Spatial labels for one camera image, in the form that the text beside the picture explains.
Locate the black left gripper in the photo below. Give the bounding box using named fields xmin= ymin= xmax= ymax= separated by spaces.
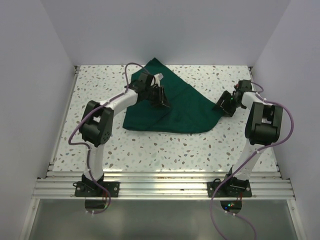
xmin=145 ymin=85 xmax=170 ymax=109

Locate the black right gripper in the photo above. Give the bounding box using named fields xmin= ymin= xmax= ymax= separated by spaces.
xmin=212 ymin=91 xmax=244 ymax=118

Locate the green surgical cloth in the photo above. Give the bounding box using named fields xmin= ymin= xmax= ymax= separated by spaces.
xmin=122 ymin=58 xmax=222 ymax=134

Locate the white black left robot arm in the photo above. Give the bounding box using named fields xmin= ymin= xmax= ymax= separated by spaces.
xmin=79 ymin=84 xmax=170 ymax=197

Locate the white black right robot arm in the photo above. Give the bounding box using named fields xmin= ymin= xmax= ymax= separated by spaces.
xmin=213 ymin=91 xmax=283 ymax=197

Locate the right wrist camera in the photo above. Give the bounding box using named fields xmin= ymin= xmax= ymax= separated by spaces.
xmin=233 ymin=79 xmax=253 ymax=93

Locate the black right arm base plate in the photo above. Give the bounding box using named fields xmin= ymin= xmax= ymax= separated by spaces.
xmin=206 ymin=178 xmax=253 ymax=198

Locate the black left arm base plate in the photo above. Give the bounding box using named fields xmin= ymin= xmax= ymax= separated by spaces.
xmin=72 ymin=181 xmax=120 ymax=198

